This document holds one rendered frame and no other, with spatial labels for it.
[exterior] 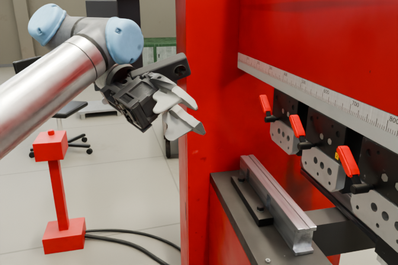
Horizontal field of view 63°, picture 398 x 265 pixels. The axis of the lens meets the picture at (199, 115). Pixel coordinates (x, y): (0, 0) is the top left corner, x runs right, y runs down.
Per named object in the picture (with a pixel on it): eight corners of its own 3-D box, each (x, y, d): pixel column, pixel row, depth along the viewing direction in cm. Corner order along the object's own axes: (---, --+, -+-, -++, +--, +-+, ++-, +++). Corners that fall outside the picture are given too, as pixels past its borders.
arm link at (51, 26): (76, -1, 56) (115, 38, 65) (38, 0, 62) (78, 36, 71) (54, 36, 54) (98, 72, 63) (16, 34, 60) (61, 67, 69)
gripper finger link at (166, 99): (176, 129, 50) (145, 114, 57) (202, 104, 52) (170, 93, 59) (167, 113, 49) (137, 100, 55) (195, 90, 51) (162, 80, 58)
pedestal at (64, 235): (50, 235, 237) (31, 128, 210) (86, 230, 242) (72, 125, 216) (44, 254, 218) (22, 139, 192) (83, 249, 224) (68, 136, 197)
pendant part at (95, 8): (99, 71, 177) (92, 0, 166) (122, 70, 180) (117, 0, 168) (93, 91, 136) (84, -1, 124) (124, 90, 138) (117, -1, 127)
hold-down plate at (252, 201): (230, 182, 137) (230, 175, 136) (243, 180, 138) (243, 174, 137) (257, 227, 110) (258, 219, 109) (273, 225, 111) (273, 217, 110)
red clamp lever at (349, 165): (337, 144, 64) (357, 192, 59) (355, 142, 65) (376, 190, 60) (332, 148, 66) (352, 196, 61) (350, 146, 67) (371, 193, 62)
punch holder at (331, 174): (300, 165, 87) (307, 106, 82) (329, 162, 89) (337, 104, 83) (334, 196, 73) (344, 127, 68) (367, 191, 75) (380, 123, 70)
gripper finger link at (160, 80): (177, 106, 56) (151, 95, 62) (185, 99, 56) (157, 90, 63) (165, 84, 53) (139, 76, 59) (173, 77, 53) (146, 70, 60)
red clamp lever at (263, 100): (258, 93, 101) (266, 120, 96) (270, 93, 102) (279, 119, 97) (256, 97, 103) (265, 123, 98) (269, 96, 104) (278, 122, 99)
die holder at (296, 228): (238, 175, 143) (240, 155, 140) (252, 173, 144) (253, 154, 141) (295, 256, 97) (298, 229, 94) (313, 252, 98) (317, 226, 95)
